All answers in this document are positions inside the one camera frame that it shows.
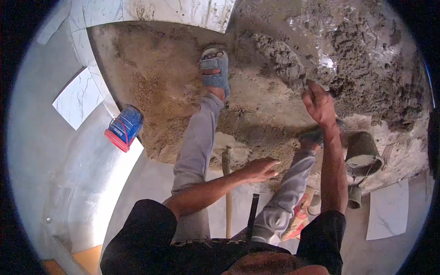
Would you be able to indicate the person's left hand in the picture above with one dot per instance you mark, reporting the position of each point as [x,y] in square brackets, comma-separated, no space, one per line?
[257,170]

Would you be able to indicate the person's right hand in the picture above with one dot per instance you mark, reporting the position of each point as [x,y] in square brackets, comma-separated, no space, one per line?
[319,103]

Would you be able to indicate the person's left fingers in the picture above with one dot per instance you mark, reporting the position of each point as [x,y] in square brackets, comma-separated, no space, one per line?
[271,168]

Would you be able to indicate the person's right fingers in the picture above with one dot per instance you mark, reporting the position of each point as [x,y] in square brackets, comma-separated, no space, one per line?
[309,91]

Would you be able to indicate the metal trowel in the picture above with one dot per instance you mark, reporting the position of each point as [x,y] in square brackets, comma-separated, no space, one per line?
[295,77]

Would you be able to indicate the black flat bar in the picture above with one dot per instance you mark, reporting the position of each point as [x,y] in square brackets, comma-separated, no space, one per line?
[253,215]

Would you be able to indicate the orange and white bag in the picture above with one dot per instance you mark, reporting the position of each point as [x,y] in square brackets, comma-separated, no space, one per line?
[298,216]

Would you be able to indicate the pile of wet grey mortar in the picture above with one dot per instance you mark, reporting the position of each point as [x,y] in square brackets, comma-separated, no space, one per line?
[364,68]

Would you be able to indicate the person's legs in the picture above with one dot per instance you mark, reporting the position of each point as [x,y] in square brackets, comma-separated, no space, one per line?
[197,144]

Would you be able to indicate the grey mortar-caked bucket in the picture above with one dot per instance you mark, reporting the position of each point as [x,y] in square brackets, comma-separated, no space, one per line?
[362,151]

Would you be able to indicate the small grey cup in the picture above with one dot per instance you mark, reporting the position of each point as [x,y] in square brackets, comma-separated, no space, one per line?
[354,196]

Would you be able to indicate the white marble tile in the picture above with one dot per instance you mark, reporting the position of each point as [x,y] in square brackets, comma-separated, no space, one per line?
[78,98]
[388,209]

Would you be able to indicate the heap of brown sand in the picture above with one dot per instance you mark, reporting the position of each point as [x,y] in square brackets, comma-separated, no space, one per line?
[161,103]

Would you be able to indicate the person's body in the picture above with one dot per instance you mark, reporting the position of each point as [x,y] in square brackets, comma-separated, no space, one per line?
[144,240]

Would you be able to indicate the blue bucket with red rim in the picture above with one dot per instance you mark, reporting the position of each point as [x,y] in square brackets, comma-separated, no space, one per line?
[125,127]

